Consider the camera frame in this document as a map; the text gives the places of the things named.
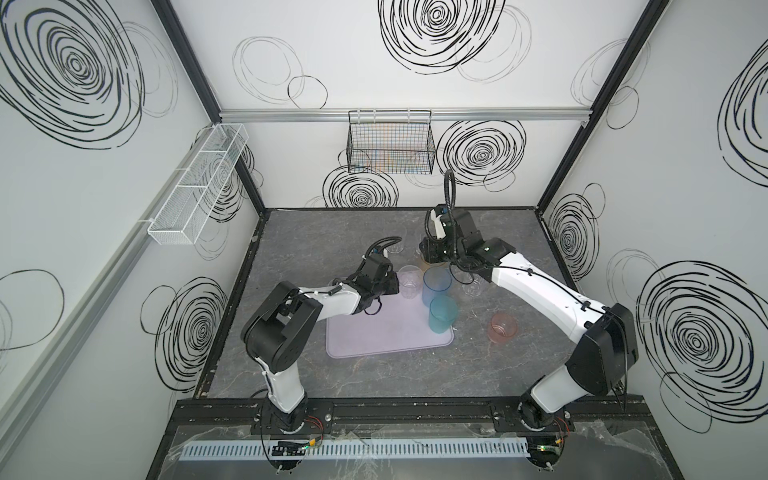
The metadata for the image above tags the lilac plastic tray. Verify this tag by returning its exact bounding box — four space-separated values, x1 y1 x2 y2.
326 295 454 359

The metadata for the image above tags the clear glass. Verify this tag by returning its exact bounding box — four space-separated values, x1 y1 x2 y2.
392 225 408 249
462 277 484 298
397 265 423 299

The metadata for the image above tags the teal plastic cup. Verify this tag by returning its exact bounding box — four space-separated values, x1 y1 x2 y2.
428 295 459 334

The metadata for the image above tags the yellow plastic cup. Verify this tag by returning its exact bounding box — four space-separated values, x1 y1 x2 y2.
418 256 447 271

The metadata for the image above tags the white wire shelf basket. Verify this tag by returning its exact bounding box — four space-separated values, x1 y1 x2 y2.
147 123 248 246

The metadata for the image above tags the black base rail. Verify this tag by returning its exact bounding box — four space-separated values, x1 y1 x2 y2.
169 395 651 434

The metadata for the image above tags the white slotted cable duct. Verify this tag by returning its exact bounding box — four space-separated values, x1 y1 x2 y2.
179 437 530 461

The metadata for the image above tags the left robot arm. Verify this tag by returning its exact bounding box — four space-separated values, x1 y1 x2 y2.
241 247 399 431

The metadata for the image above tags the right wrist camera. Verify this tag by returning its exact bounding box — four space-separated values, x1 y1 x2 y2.
428 205 448 240

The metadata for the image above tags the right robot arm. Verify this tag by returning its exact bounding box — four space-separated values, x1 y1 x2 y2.
419 204 638 431

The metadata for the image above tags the pink plastic cup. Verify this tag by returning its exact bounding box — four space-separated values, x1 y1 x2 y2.
488 312 518 344

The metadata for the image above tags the blue plastic cup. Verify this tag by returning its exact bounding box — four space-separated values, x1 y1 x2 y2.
421 266 453 307

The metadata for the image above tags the black wire basket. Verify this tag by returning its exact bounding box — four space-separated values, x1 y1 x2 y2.
345 109 437 175

